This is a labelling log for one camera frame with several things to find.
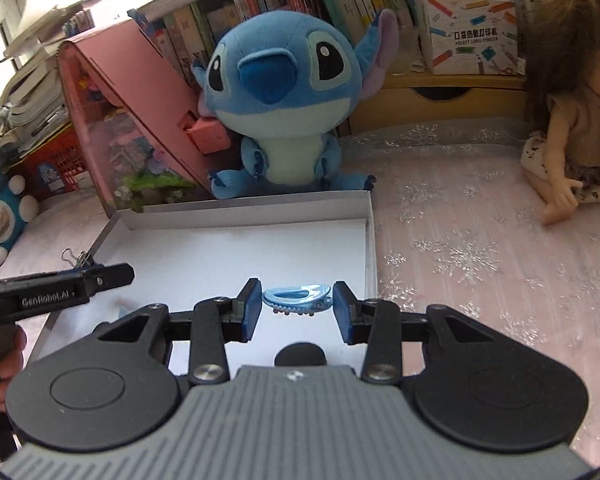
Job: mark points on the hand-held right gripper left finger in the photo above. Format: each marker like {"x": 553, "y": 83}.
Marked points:
{"x": 250, "y": 310}

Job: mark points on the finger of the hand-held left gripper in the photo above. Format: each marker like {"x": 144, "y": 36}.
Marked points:
{"x": 112, "y": 277}

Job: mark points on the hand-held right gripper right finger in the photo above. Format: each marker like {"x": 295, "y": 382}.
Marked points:
{"x": 341, "y": 310}

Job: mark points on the light blue hair clip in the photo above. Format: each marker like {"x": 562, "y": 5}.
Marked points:
{"x": 295, "y": 300}

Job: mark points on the shallow white cardboard box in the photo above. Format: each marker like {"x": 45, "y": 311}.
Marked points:
{"x": 230, "y": 255}

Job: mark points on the black round lens cap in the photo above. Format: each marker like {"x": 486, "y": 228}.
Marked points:
{"x": 300, "y": 355}

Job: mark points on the person's left hand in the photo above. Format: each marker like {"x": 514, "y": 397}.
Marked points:
{"x": 16, "y": 352}

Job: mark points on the small black binder clip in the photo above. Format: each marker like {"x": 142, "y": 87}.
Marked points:
{"x": 77, "y": 259}

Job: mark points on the blue cat plush toy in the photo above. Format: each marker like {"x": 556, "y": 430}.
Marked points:
{"x": 0, "y": 210}

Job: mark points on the red basket with label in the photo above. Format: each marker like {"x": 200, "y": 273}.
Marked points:
{"x": 50, "y": 170}

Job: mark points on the pink snowflake tablecloth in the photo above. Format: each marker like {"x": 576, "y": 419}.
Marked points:
{"x": 480, "y": 270}

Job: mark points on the pink triangular miniature house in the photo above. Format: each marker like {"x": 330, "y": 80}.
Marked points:
{"x": 130, "y": 110}

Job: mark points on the small pink box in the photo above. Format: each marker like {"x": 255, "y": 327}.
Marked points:
{"x": 207, "y": 132}

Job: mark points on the blue alien plush toy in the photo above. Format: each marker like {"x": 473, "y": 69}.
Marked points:
{"x": 280, "y": 110}

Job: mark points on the stack of worn books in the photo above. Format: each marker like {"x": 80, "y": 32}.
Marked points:
{"x": 35, "y": 90}

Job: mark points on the wooden drawer shelf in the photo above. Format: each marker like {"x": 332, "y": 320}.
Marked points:
{"x": 395, "y": 110}

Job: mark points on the white printer box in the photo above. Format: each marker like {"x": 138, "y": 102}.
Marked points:
{"x": 470, "y": 35}

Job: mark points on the brown-haired doll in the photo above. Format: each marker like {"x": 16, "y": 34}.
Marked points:
{"x": 580, "y": 110}

